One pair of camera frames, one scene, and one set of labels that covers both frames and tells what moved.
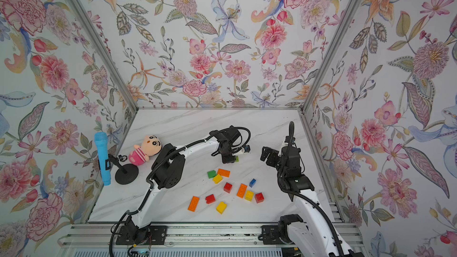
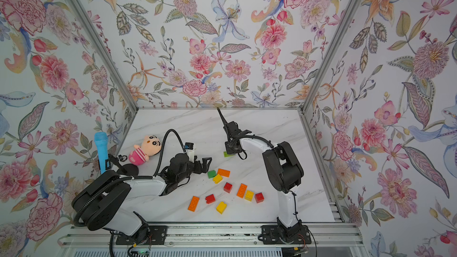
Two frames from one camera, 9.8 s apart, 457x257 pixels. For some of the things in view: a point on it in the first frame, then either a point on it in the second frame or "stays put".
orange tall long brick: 241,190 stays put
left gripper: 229,159 to 205,168
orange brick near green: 224,172 stays put
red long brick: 210,198 stays put
